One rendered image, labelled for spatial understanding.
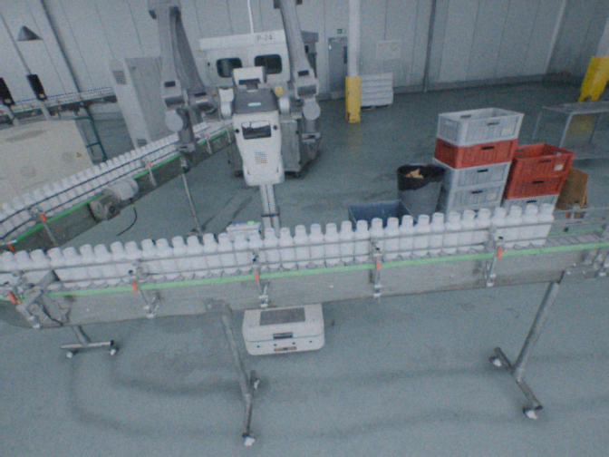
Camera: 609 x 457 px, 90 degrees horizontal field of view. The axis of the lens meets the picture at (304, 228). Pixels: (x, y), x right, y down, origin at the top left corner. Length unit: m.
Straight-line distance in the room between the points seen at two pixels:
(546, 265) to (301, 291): 1.01
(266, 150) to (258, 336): 1.14
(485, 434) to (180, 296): 1.64
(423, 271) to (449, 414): 0.97
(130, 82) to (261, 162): 5.46
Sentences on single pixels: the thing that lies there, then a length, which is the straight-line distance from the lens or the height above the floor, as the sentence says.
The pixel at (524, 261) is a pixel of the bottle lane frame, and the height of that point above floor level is 0.95.
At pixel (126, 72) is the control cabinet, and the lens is 6.95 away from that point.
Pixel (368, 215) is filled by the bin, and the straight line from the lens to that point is 1.88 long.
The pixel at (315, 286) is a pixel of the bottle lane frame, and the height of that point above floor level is 0.92.
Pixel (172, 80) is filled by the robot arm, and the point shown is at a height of 1.70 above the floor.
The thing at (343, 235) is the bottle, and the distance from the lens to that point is 1.19.
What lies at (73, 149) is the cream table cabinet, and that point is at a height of 0.83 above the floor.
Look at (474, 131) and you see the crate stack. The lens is 3.28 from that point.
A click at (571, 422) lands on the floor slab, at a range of 2.31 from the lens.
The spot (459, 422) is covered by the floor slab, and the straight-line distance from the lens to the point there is 2.07.
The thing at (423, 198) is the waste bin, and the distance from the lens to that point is 3.19.
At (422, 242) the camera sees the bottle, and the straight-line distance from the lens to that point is 1.28.
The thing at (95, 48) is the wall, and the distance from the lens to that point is 14.70.
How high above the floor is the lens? 1.75
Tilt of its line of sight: 30 degrees down
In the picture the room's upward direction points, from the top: 5 degrees counter-clockwise
